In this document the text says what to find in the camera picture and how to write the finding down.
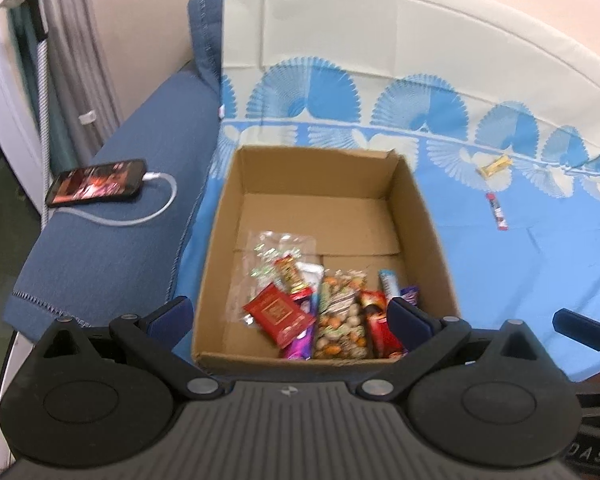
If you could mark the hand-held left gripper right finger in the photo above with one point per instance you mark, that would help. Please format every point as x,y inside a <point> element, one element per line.
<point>409,322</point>

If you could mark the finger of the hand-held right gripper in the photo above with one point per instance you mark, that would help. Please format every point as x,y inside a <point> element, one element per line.
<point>580,324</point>

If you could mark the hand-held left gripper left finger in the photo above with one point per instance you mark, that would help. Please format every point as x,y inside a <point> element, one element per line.
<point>170,317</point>

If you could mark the purple snack bar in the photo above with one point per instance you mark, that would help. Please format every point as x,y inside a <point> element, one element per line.
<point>300,340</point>
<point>410,294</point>

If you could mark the red chocolate bar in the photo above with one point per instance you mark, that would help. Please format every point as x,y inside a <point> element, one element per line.
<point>377,325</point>

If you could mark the white snack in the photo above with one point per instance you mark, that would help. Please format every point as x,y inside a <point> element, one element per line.
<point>312,275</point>

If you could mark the square red snack packet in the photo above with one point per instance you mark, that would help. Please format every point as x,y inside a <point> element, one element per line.
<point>277,312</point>

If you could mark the red-brown snack bar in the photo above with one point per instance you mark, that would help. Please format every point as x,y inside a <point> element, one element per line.
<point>290,275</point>

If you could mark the red and white snack bar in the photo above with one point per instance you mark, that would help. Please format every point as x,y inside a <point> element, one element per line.
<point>496,210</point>

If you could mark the brown cardboard box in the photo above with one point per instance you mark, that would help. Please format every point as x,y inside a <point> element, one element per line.
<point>305,220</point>

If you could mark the clear bag of coated nuts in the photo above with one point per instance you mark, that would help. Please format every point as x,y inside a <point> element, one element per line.
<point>342,320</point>

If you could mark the blue fabric sofa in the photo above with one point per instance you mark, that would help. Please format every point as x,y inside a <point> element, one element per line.
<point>105,260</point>

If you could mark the blue fan-print sheet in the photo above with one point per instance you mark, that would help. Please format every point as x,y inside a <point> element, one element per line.
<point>505,270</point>

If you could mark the clear bag of wrapped candies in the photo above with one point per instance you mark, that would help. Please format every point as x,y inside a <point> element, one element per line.
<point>267,260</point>

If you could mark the black smartphone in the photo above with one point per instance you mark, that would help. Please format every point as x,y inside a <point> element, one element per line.
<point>95,182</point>

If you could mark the gold wrapped candy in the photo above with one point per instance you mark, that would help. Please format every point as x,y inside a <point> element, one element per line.
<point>495,166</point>

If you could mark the white curtain clip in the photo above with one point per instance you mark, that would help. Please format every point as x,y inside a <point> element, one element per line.
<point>87,117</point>

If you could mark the grey curtain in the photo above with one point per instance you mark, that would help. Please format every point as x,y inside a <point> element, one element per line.
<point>75,60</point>

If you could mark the white window frame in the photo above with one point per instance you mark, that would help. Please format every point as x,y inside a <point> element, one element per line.
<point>0,85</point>

